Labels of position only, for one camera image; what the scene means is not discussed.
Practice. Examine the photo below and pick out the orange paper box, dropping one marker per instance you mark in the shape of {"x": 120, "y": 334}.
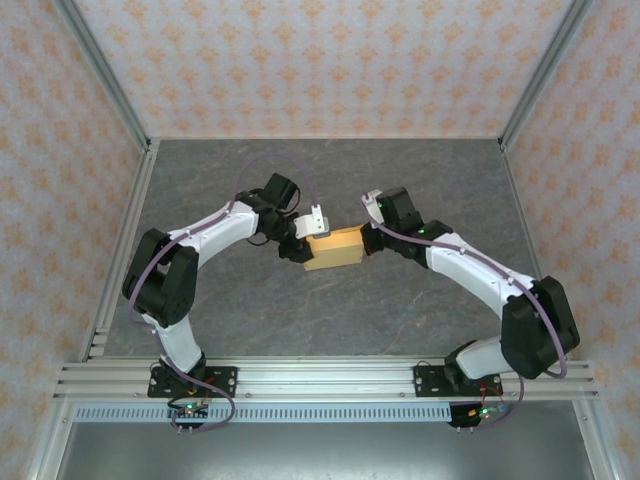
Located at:
{"x": 335, "y": 250}

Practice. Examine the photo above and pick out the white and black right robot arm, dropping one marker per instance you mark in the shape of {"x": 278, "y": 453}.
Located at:
{"x": 475, "y": 270}

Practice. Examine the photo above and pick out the grey metal sheet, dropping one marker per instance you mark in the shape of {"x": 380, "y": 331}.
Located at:
{"x": 320, "y": 452}

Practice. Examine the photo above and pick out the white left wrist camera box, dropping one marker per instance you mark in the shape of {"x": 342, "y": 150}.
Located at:
{"x": 312, "y": 225}

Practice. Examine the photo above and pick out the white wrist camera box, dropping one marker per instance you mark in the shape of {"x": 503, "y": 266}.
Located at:
{"x": 371, "y": 204}
{"x": 312, "y": 225}

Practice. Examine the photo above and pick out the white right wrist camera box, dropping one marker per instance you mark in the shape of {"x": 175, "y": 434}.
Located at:
{"x": 371, "y": 204}

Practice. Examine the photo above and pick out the aluminium mounting rail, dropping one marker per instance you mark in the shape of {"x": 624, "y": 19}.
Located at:
{"x": 325, "y": 377}

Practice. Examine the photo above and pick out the aluminium table side rail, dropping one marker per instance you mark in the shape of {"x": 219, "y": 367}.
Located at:
{"x": 532, "y": 210}
{"x": 127, "y": 210}

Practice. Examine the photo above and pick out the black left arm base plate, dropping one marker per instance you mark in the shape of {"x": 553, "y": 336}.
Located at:
{"x": 225, "y": 375}

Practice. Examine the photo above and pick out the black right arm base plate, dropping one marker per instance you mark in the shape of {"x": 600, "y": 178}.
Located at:
{"x": 425, "y": 380}

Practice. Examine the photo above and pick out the aluminium frame post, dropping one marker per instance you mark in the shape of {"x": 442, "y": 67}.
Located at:
{"x": 100, "y": 70}
{"x": 545, "y": 70}

